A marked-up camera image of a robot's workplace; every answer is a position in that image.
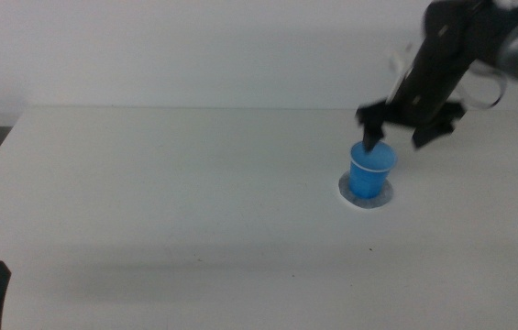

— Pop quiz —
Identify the blue plastic cup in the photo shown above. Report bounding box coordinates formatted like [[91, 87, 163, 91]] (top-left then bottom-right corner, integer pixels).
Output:
[[347, 139, 399, 201]]

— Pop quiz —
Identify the round grey cup mat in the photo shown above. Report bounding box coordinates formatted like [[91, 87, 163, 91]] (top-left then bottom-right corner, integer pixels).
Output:
[[337, 170, 395, 210]]

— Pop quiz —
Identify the grey looped cable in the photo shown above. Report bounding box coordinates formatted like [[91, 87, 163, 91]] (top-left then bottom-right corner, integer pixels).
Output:
[[459, 61, 509, 110]]

